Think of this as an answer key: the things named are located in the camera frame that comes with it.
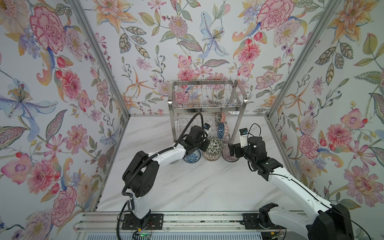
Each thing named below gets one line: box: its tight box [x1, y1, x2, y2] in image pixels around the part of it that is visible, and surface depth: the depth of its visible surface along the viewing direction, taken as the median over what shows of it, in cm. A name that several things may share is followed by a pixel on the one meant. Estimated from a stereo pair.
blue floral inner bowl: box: [183, 149, 202, 163], surface depth 97 cm
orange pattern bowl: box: [221, 111, 227, 124], surface depth 106 cm
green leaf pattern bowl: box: [202, 136, 224, 162], surface depth 92 cm
